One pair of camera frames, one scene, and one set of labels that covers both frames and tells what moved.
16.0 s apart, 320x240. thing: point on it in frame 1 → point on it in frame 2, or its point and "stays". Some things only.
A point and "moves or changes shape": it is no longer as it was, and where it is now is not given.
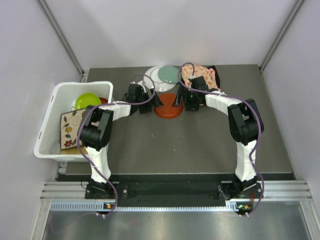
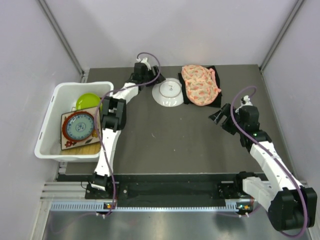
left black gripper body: (145, 107) → (149, 74)
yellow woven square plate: (73, 150) stays
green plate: (84, 100) stays
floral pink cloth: (208, 73) stays
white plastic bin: (64, 97) stays
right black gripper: (182, 93) → (225, 110)
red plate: (168, 111) → (65, 123)
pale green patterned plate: (169, 74) → (80, 127)
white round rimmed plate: (160, 86) moves or changes shape
